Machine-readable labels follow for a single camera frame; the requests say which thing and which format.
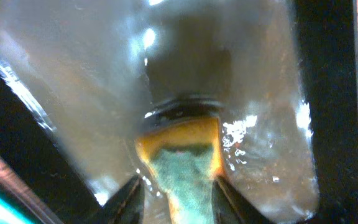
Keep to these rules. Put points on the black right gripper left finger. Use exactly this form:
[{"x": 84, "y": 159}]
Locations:
[{"x": 126, "y": 206}]

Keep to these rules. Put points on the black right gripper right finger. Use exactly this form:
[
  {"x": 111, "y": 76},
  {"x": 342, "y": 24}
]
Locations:
[{"x": 230, "y": 207}]

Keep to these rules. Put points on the green yellow sponge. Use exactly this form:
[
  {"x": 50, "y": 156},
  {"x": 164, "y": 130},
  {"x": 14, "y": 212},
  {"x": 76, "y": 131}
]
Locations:
[{"x": 183, "y": 160}]

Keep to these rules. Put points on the black water tray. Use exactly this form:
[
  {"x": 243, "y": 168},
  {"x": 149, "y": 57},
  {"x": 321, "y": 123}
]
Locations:
[{"x": 80, "y": 81}]

